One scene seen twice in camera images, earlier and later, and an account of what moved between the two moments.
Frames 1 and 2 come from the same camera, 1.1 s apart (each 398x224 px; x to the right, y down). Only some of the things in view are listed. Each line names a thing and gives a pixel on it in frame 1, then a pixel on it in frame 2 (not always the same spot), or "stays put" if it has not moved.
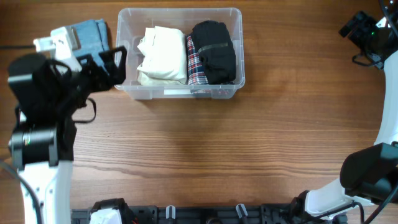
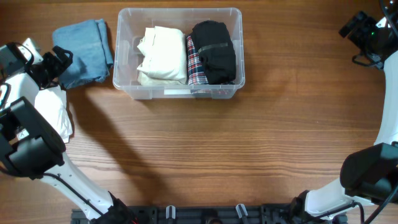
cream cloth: x=165 y=57 stays put
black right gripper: x=357 y=35 stays put
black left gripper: x=116 y=76 to x=62 y=65
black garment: x=216 y=51 stays put
